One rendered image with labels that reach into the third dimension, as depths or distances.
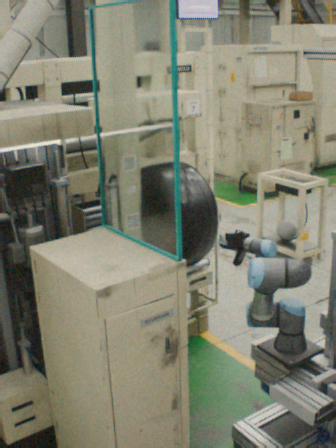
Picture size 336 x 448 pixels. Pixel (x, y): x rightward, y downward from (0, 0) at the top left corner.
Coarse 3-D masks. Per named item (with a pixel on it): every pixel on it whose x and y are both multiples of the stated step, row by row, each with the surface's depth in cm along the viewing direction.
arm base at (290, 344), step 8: (280, 336) 244; (288, 336) 241; (296, 336) 240; (304, 336) 244; (280, 344) 243; (288, 344) 241; (296, 344) 241; (304, 344) 243; (280, 352) 244; (288, 352) 241; (296, 352) 241
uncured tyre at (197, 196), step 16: (192, 176) 277; (192, 192) 271; (208, 192) 276; (192, 208) 268; (208, 208) 274; (192, 224) 268; (208, 224) 275; (192, 240) 271; (208, 240) 279; (192, 256) 280
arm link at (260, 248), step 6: (252, 240) 248; (258, 240) 246; (264, 240) 244; (270, 240) 244; (252, 246) 247; (258, 246) 244; (264, 246) 241; (270, 246) 241; (276, 246) 243; (252, 252) 248; (258, 252) 244; (264, 252) 241; (270, 252) 241
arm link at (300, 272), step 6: (294, 264) 204; (300, 264) 205; (306, 264) 208; (294, 270) 202; (300, 270) 203; (306, 270) 205; (294, 276) 202; (300, 276) 203; (306, 276) 205; (294, 282) 203; (300, 282) 204; (306, 282) 208; (288, 288) 206; (294, 288) 207
